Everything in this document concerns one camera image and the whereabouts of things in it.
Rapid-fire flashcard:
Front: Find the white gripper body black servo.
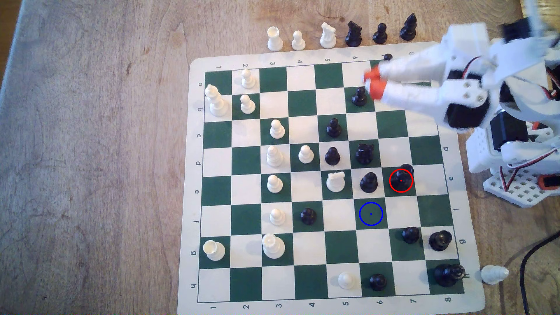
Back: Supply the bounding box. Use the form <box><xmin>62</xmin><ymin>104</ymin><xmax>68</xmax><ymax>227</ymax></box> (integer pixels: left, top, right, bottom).
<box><xmin>443</xmin><ymin>59</ymin><xmax>491</xmax><ymax>130</ymax></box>

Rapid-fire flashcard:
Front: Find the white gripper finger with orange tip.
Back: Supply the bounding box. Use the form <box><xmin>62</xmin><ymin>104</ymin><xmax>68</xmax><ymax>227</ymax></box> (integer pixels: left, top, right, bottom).
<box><xmin>363</xmin><ymin>50</ymin><xmax>448</xmax><ymax>84</ymax></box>
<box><xmin>369</xmin><ymin>80</ymin><xmax>451</xmax><ymax>117</ymax></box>

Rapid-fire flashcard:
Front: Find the black chess queen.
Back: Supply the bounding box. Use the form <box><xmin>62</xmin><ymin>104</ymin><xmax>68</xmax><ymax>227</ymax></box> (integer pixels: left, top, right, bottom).
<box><xmin>391</xmin><ymin>164</ymin><xmax>414</xmax><ymax>192</ymax></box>

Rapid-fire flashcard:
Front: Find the black chess bishop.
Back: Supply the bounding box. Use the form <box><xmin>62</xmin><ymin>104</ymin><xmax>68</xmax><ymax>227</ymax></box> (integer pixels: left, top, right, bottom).
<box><xmin>360</xmin><ymin>172</ymin><xmax>379</xmax><ymax>193</ymax></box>
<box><xmin>399</xmin><ymin>13</ymin><xmax>417</xmax><ymax>42</ymax></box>

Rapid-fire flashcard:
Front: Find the black chess knight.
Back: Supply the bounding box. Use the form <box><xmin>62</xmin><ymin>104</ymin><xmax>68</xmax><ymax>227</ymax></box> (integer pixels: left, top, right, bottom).
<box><xmin>345</xmin><ymin>20</ymin><xmax>363</xmax><ymax>47</ymax></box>
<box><xmin>355</xmin><ymin>143</ymin><xmax>375</xmax><ymax>165</ymax></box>

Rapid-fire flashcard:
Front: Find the white chess knight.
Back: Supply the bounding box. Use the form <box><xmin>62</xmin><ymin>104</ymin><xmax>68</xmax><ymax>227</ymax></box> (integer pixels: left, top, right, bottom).
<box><xmin>326</xmin><ymin>171</ymin><xmax>347</xmax><ymax>193</ymax></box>
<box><xmin>320</xmin><ymin>22</ymin><xmax>337</xmax><ymax>49</ymax></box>

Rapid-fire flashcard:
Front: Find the black chess rook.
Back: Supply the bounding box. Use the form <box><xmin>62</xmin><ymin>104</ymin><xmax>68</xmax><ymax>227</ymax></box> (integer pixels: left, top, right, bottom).
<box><xmin>429</xmin><ymin>230</ymin><xmax>453</xmax><ymax>252</ymax></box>

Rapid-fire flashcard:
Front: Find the white chess rook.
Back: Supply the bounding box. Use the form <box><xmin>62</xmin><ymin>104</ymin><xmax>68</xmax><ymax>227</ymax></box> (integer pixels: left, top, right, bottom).
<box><xmin>267</xmin><ymin>26</ymin><xmax>284</xmax><ymax>52</ymax></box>
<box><xmin>203</xmin><ymin>240</ymin><xmax>226</xmax><ymax>262</ymax></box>

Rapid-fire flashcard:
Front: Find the white chess bishop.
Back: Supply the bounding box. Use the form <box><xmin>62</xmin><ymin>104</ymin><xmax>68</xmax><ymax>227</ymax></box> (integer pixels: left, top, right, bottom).
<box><xmin>481</xmin><ymin>265</ymin><xmax>510</xmax><ymax>285</ymax></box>
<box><xmin>266</xmin><ymin>145</ymin><xmax>284</xmax><ymax>167</ymax></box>

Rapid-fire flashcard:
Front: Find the black chess king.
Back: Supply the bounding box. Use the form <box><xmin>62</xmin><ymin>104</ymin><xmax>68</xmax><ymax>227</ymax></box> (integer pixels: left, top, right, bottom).
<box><xmin>434</xmin><ymin>263</ymin><xmax>470</xmax><ymax>288</ymax></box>

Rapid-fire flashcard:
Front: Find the white chess queen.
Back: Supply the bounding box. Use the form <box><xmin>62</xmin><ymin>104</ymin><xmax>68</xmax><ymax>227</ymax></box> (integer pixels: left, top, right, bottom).
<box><xmin>205</xmin><ymin>84</ymin><xmax>229</xmax><ymax>117</ymax></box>

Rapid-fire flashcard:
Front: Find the white chess king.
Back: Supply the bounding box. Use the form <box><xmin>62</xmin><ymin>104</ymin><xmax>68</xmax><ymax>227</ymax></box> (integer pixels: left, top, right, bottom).
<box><xmin>262</xmin><ymin>233</ymin><xmax>286</xmax><ymax>259</ymax></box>

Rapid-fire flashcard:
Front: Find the orange clamp part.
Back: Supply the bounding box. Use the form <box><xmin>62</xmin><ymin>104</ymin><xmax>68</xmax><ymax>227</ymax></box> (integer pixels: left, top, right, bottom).
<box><xmin>538</xmin><ymin>174</ymin><xmax>560</xmax><ymax>191</ymax></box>

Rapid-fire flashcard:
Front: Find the green and cream chessboard mat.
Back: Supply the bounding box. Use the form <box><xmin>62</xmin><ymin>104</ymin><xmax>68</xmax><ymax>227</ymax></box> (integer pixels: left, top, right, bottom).
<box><xmin>177</xmin><ymin>41</ymin><xmax>486</xmax><ymax>315</ymax></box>

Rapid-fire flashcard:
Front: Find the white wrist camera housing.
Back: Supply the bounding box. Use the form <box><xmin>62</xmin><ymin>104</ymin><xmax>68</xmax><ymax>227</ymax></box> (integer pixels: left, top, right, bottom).
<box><xmin>440</xmin><ymin>22</ymin><xmax>491</xmax><ymax>66</ymax></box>

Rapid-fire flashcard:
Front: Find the red black servo wire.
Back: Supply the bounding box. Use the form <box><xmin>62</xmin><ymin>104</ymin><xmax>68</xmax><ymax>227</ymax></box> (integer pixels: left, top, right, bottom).
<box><xmin>501</xmin><ymin>148</ymin><xmax>560</xmax><ymax>193</ymax></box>

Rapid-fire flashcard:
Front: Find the white grid base plate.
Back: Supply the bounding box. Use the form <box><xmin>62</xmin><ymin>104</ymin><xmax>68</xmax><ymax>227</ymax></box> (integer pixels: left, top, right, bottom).
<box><xmin>483</xmin><ymin>168</ymin><xmax>560</xmax><ymax>208</ymax></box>

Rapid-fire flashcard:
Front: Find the black cable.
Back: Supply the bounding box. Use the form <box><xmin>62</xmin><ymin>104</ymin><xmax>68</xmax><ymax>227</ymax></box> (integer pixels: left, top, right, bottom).
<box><xmin>520</xmin><ymin>232</ymin><xmax>560</xmax><ymax>315</ymax></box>

